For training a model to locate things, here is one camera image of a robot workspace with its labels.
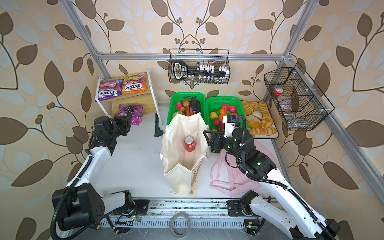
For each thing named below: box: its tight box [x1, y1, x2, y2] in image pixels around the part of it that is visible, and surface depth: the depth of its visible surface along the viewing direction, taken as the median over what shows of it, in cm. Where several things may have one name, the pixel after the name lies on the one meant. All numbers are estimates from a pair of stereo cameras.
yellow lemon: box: [210, 111, 218, 119], surface depth 110 cm
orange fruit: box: [218, 108, 227, 122], surface depth 113 cm
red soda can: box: [184, 135, 196, 152], surface depth 90 cm
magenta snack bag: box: [114, 104, 144, 126], surface depth 84 cm
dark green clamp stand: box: [154, 112, 164, 137], surface depth 106 cm
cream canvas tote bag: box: [160, 112, 210, 197], surface depth 79 cm
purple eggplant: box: [196, 100, 200, 114], surface depth 117 cm
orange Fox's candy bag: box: [121, 72, 147, 93], surface depth 84 cm
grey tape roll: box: [169, 212, 191, 239], surface depth 72 cm
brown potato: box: [183, 98, 190, 108], surface depth 117 cm
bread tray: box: [241, 100, 279, 139], surface depth 113 cm
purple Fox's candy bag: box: [97, 79, 124, 102], surface depth 82 cm
